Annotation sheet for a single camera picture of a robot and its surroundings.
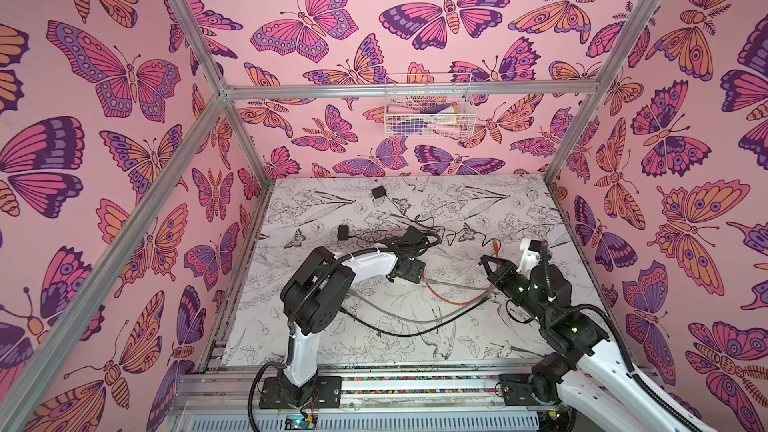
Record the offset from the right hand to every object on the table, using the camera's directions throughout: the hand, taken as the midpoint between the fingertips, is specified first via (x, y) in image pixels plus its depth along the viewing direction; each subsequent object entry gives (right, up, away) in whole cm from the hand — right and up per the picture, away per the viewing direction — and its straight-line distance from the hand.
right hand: (482, 253), depth 74 cm
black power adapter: (-39, +3, +29) cm, 49 cm away
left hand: (-16, -8, +21) cm, 27 cm away
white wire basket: (-12, +44, +22) cm, 51 cm away
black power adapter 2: (-27, +17, +41) cm, 52 cm away
